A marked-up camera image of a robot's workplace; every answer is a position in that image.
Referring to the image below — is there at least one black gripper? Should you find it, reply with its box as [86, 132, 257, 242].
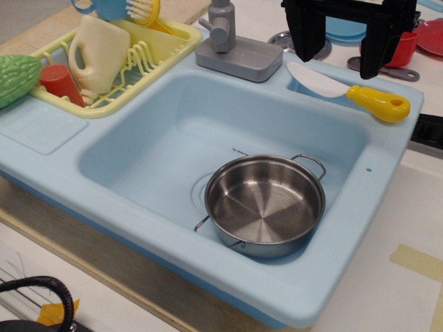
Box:
[281, 1, 421, 80]

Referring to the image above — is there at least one toy knife yellow handle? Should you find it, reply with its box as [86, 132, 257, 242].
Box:
[286, 62, 410, 123]

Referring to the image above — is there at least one steel pot lid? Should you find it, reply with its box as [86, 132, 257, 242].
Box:
[268, 30, 332, 61]

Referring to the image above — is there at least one stainless steel pot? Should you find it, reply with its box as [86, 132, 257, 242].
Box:
[204, 154, 327, 259]

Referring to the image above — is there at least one light blue plate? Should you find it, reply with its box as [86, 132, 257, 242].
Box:
[326, 17, 366, 45]

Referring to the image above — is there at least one grey toy spoon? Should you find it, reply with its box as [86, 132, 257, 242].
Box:
[347, 57, 420, 82]

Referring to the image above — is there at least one red toy mug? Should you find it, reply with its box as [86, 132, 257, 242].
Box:
[359, 30, 417, 70]

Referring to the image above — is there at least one red plate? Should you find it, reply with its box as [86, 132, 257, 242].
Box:
[415, 19, 443, 57]

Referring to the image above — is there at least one grey toy faucet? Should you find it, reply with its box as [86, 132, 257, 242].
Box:
[195, 0, 283, 82]

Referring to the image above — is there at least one black object right edge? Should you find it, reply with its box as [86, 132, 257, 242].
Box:
[410, 113, 443, 150]

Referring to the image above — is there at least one yellow dish brush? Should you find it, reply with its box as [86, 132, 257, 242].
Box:
[125, 0, 174, 36]

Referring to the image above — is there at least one blue toy cup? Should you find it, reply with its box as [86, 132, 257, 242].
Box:
[71, 0, 129, 21]

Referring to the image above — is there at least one cream plastic detergent bottle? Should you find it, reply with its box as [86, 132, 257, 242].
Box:
[68, 16, 131, 106]

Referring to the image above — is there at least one masking tape strip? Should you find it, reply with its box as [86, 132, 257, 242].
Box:
[390, 244, 442, 283]

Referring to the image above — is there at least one yellow dish rack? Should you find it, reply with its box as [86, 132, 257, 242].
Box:
[30, 20, 201, 118]

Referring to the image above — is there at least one red plastic cup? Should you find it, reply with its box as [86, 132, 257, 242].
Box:
[39, 64, 85, 107]

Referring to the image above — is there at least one green bitter gourd toy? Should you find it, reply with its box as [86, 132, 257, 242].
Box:
[1, 55, 43, 108]

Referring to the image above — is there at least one yellow tape piece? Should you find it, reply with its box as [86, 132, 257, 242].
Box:
[36, 303, 65, 326]

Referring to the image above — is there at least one black braided cable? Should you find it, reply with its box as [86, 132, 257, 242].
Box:
[0, 275, 75, 332]

